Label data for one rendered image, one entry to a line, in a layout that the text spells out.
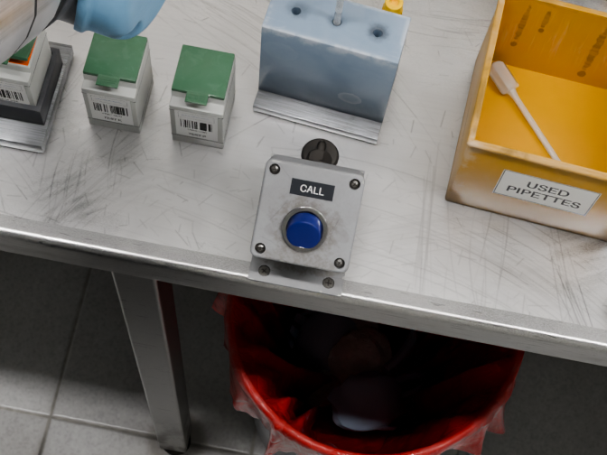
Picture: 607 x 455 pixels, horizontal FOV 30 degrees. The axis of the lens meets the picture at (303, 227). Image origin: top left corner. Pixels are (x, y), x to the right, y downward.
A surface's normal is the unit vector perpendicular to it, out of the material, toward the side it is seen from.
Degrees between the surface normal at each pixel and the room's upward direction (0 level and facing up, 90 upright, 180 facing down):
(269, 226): 30
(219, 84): 0
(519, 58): 90
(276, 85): 90
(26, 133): 0
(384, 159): 0
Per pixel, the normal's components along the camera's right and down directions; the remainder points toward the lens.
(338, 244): -0.04, 0.12
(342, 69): -0.27, 0.88
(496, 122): 0.06, -0.38
